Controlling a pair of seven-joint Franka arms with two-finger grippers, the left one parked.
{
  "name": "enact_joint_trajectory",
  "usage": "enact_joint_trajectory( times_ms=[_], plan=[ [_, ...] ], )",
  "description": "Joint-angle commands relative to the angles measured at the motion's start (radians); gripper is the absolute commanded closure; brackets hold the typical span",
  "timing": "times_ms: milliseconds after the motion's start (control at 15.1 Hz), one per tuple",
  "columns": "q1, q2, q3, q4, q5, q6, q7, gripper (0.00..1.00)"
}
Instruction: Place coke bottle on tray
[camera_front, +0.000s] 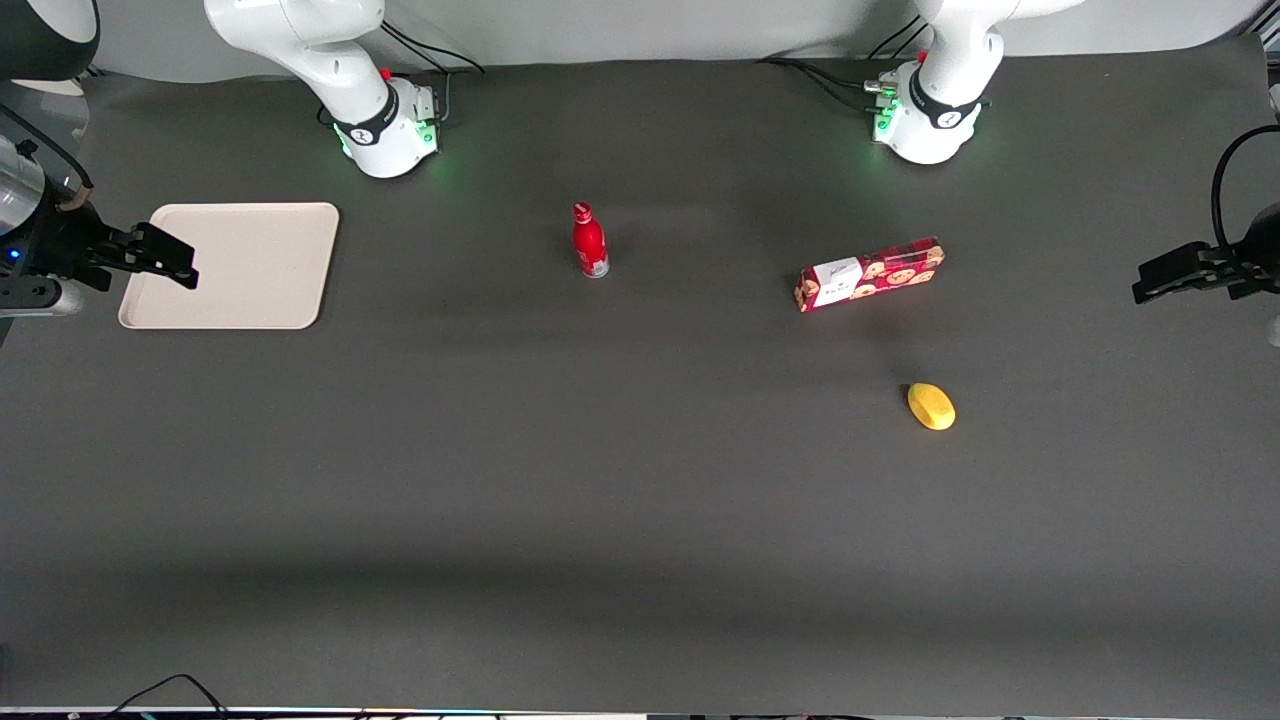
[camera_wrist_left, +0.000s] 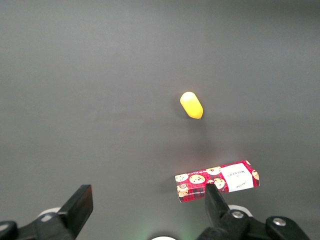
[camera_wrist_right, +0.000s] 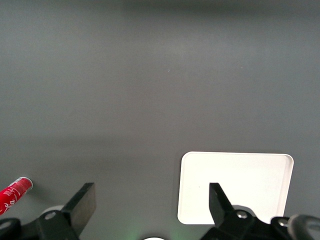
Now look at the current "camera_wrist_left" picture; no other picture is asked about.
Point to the red tartan cookie box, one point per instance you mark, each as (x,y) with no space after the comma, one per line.
(197,185)

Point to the yellow toy lemon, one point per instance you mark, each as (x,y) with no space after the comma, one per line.
(191,105)

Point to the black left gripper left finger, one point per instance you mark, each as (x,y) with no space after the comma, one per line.
(75,207)

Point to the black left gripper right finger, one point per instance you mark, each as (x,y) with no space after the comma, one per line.
(216,207)

